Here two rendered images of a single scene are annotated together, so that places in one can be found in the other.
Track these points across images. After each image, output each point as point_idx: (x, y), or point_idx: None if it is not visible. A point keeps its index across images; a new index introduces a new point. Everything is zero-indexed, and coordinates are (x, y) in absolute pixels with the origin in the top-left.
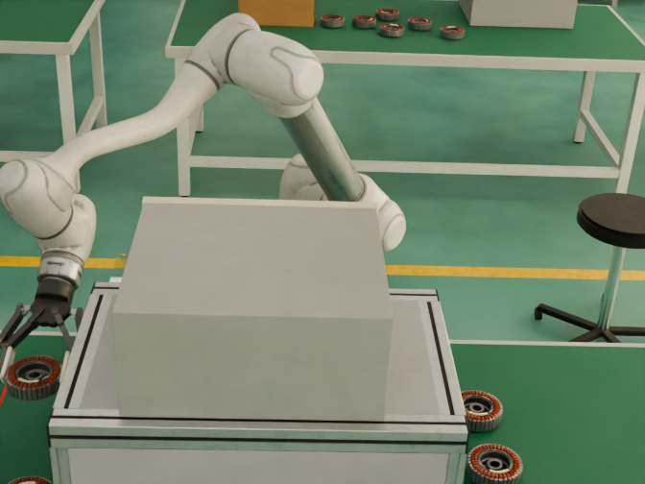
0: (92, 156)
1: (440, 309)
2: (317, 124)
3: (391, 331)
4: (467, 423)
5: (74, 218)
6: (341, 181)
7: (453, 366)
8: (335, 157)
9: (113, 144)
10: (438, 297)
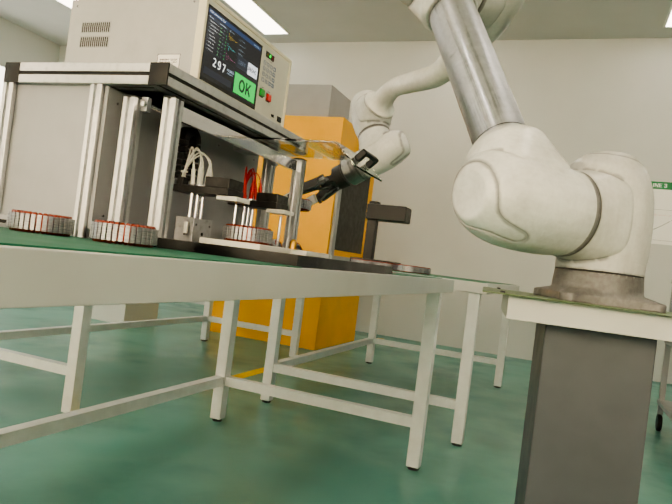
0: (387, 89)
1: (139, 62)
2: (438, 29)
3: (71, 10)
4: (13, 62)
5: (367, 130)
6: (462, 111)
7: (68, 62)
8: (454, 72)
9: (397, 82)
10: (156, 62)
